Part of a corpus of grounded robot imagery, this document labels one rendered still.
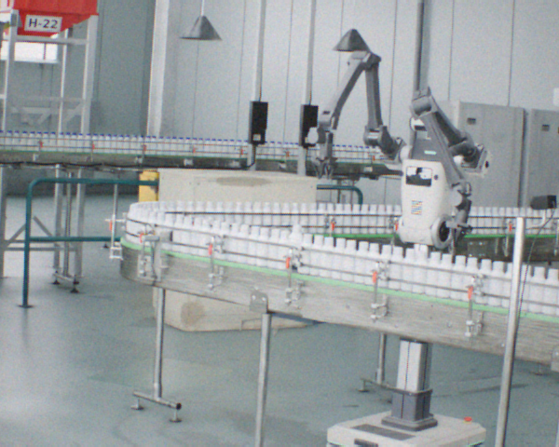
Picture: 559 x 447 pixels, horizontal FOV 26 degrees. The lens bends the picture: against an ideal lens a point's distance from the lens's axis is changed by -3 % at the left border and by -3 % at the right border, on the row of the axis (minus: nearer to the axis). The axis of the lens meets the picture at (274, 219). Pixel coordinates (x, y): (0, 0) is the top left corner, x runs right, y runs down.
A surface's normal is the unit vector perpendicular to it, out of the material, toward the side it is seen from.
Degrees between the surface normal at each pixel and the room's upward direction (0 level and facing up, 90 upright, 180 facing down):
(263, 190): 90
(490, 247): 90
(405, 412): 90
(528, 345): 90
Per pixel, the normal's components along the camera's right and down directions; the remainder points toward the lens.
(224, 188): 0.51, 0.11
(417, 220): -0.66, 0.03
